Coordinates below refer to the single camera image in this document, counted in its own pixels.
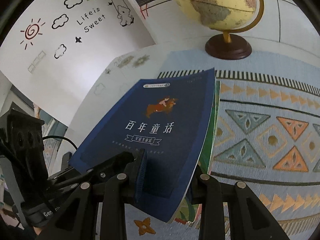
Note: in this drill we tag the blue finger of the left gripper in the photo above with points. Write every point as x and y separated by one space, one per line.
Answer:
112 166

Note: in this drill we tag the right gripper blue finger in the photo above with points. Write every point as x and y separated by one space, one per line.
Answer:
139 173

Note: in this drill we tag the blue fairy tales book 02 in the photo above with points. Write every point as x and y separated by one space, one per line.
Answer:
168 118

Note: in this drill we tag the green insect book 03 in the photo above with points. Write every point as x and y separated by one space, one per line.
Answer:
204 159

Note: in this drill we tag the patterned blue table mat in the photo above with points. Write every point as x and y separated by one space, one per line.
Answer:
267 131

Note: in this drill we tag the antique yellow globe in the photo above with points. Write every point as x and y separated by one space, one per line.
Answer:
229 17

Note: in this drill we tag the white bookshelf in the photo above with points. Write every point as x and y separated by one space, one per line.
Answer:
174 20

